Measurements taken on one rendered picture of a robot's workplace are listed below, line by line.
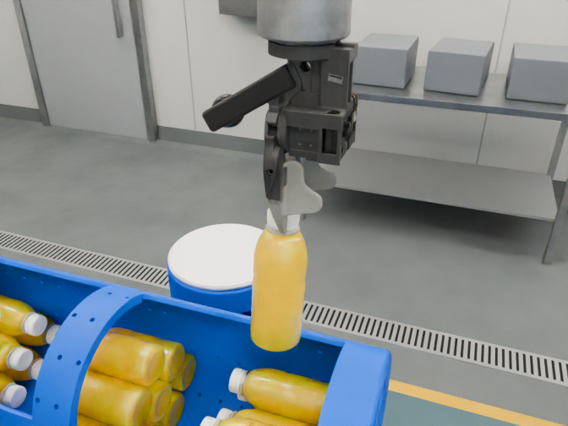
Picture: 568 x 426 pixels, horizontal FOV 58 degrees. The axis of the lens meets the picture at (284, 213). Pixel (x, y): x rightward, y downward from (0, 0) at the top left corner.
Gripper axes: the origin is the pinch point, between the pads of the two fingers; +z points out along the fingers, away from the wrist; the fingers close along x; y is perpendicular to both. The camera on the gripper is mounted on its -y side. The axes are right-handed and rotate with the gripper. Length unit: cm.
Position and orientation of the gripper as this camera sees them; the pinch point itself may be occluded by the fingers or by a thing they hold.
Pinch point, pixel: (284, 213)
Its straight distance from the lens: 61.2
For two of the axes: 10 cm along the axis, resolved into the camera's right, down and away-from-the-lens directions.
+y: 9.4, 1.7, -2.9
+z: 0.0, 8.7, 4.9
